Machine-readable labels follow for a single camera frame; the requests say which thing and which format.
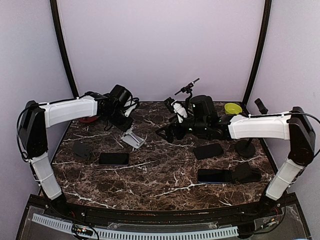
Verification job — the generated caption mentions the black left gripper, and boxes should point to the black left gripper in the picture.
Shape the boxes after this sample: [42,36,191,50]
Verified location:
[104,107,135,133]

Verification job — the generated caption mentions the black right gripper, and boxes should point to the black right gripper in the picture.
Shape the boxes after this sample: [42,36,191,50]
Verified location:
[156,113,209,143]

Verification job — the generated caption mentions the white folding phone stand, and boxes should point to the white folding phone stand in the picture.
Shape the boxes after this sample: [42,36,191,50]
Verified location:
[120,127,146,149]

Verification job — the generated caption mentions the dark phone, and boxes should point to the dark phone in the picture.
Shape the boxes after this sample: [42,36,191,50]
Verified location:
[193,143,224,160]

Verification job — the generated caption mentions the dark grey stand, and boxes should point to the dark grey stand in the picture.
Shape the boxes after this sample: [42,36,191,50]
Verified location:
[72,141,92,160]

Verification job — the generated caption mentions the blue edged black phone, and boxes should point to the blue edged black phone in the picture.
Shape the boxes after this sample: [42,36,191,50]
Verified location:
[197,169,232,184]

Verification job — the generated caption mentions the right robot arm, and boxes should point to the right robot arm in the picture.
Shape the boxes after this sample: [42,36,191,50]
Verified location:
[156,95,316,217]

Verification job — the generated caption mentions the black rear gooseneck phone stand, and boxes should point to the black rear gooseneck phone stand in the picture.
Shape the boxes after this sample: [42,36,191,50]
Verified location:
[174,78,200,116]

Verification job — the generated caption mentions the black front tripod phone stand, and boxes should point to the black front tripod phone stand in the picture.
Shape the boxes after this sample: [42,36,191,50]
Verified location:
[235,98,269,158]

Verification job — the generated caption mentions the red patterned round plate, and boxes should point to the red patterned round plate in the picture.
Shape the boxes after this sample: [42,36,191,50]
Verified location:
[78,116,98,124]

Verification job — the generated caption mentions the lime green plastic bowl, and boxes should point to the lime green plastic bowl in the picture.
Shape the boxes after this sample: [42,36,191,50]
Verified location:
[224,102,243,115]

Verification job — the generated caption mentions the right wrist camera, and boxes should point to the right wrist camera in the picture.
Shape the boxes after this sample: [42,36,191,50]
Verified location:
[164,97,188,124]

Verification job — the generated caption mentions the white cable duct strip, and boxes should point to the white cable duct strip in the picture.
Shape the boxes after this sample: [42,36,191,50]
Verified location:
[31,213,239,240]

